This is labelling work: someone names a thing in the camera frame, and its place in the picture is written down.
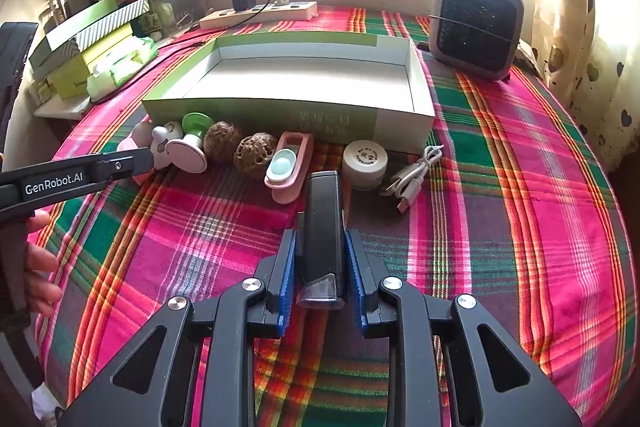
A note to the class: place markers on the brown walnut left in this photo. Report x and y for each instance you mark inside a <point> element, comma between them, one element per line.
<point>221,141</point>

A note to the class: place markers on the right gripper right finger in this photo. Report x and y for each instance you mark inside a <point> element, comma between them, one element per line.
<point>451,362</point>

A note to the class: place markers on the pink mint sensor light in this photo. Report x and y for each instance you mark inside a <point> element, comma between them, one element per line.
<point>287,170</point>

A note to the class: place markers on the brown walnut right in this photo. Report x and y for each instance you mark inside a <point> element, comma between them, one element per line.
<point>254,153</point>

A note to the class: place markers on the plaid pink green blanket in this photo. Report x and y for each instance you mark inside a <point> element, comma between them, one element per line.
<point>517,213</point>

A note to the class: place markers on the person left hand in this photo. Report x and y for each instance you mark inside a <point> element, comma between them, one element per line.
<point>41,295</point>

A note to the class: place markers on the white panda mini fan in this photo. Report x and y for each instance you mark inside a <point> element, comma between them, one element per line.
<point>161,135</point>

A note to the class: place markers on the white round cream jar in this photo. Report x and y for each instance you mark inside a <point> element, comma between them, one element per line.
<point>364,164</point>

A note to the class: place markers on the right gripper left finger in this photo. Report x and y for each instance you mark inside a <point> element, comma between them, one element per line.
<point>188,351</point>

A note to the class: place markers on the black rectangular lighter device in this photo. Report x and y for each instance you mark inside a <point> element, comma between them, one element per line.
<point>320,263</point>

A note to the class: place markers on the green white spool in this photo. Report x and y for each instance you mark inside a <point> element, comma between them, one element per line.
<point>187,153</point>

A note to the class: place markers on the green white cardboard box lid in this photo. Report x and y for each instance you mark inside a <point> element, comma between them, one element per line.
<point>338,86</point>

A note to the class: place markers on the beige heart curtain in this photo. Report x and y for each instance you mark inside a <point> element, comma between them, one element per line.
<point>588,51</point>

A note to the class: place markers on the yellow green box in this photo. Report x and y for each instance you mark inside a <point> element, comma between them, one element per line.
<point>70,78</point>

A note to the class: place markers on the brown walnut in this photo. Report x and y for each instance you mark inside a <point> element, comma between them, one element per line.
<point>221,141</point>
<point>254,153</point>

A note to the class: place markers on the green tissue pack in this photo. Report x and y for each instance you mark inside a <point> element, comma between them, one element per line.
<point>118,65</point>

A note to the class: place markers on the striped green gift box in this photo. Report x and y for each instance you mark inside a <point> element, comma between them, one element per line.
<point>81,31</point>

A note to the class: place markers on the grey black space heater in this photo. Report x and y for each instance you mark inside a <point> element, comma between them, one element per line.
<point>479,37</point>

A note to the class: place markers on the pink oblong case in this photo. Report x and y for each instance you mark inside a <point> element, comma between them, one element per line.
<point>140,136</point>

